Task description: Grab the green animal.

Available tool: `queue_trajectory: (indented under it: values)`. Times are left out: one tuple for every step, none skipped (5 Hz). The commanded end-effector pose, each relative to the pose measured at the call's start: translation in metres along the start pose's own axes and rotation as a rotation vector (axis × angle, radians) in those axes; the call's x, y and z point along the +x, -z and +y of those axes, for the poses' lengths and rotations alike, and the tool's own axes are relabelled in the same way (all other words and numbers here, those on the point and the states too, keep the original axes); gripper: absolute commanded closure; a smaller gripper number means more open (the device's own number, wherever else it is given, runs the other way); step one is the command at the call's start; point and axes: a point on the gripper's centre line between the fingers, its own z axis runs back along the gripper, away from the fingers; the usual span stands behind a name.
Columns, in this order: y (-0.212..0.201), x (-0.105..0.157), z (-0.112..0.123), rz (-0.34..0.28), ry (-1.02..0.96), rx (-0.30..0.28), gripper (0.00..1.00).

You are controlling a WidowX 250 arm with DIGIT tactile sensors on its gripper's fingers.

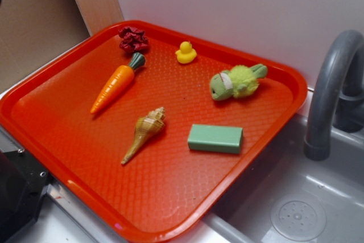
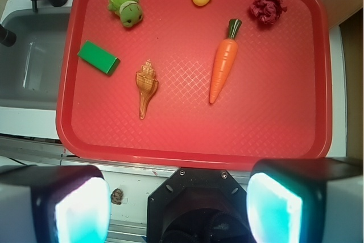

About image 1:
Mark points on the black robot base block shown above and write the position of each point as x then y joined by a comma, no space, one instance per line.
24,183

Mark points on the green plush animal toy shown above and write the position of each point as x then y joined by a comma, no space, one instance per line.
239,82

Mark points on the orange plastic tray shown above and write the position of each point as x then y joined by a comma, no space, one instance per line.
166,187

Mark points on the tan spiral seashell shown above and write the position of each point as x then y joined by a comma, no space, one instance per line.
146,127

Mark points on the yellow rubber duck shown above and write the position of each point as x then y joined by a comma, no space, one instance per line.
186,53

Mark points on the green rectangular block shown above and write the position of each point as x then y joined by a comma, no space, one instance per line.
219,139

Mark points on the orange toy carrot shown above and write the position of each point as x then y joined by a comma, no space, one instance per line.
118,82

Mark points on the dark red toy lettuce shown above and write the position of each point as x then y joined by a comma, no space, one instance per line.
133,39

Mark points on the grey toy sink basin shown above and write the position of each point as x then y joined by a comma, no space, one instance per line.
285,197

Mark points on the grey toy faucet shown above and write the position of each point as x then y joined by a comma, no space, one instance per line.
337,99

